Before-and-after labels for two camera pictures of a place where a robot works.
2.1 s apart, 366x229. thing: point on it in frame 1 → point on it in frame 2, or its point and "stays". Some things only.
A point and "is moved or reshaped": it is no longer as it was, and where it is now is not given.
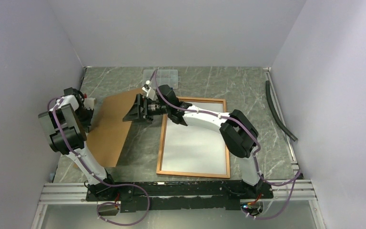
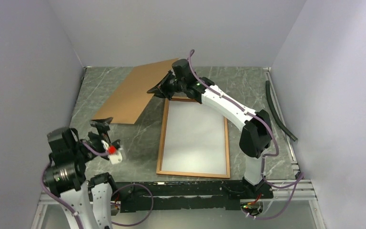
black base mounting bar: x=178 y=194 stays
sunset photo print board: x=195 y=149 stays
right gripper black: x=135 y=112 → x=158 y=91
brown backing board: x=106 y=139 is moved or reshaped
